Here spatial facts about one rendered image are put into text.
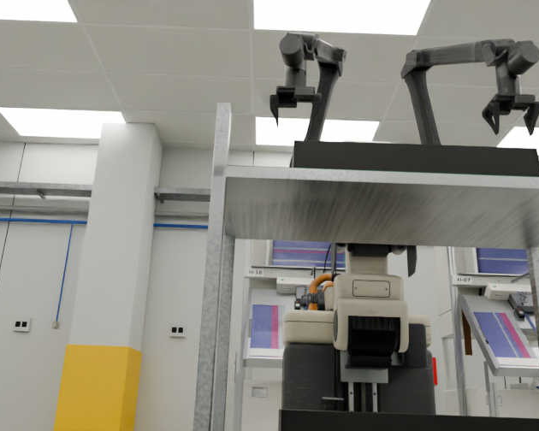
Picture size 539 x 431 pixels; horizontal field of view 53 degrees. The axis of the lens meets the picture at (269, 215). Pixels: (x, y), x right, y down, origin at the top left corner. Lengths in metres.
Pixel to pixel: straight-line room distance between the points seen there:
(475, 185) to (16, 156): 5.49
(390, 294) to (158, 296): 3.76
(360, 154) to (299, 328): 0.91
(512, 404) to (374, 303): 2.19
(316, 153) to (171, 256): 4.24
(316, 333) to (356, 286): 0.31
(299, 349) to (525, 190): 1.06
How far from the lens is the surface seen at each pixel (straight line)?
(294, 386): 2.02
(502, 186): 1.25
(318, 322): 2.04
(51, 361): 5.54
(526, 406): 3.90
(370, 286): 1.83
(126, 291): 4.90
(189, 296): 5.32
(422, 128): 1.94
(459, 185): 1.22
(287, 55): 1.42
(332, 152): 1.29
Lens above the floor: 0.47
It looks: 19 degrees up
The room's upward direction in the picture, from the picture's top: 2 degrees clockwise
